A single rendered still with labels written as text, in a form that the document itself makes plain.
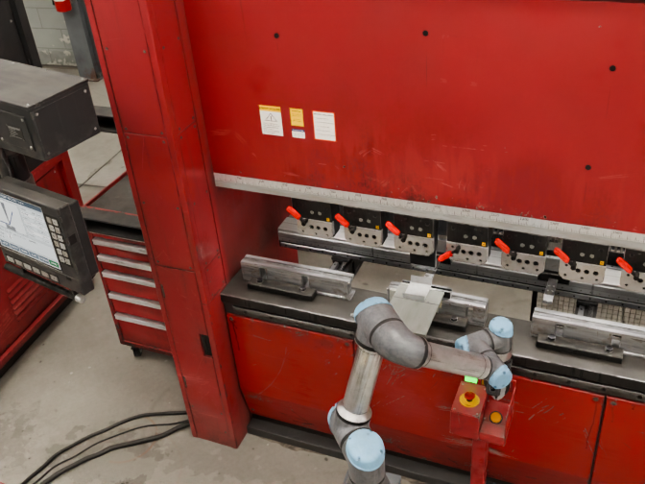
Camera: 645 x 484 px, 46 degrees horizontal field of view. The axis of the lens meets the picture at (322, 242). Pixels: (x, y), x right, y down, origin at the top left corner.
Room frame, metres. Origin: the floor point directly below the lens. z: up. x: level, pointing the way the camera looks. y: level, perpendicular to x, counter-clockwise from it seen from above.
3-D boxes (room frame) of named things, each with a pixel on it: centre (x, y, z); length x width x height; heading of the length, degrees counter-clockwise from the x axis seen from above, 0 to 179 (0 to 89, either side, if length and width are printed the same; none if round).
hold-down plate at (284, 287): (2.56, 0.19, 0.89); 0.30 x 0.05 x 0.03; 65
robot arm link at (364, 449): (1.59, -0.07, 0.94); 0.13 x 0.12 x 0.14; 17
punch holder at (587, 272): (2.10, -0.90, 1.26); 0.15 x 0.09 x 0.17; 65
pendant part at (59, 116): (2.43, 0.98, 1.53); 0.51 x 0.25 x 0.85; 53
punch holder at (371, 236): (2.45, -0.17, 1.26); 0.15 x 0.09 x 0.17; 65
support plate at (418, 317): (2.22, -0.31, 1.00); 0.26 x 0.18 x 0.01; 155
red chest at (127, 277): (3.31, 0.83, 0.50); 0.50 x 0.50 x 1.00; 65
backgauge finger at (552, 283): (2.29, -0.87, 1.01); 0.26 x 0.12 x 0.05; 155
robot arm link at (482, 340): (1.83, -0.46, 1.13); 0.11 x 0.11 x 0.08; 17
